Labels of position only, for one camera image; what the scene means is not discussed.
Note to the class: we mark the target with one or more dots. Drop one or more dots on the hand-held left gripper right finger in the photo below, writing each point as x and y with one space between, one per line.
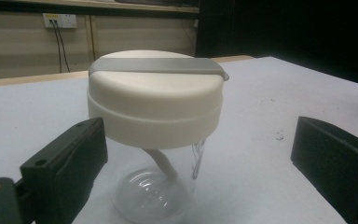
338 161

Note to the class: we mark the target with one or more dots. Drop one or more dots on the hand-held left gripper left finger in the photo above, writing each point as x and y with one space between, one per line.
65 161

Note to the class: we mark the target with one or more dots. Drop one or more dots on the clear cup with white lid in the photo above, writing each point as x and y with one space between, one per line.
155 102

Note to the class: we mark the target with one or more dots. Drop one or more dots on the black curtain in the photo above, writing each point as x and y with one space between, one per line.
292 31

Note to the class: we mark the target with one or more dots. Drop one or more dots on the white wall socket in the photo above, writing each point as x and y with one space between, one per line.
62 20

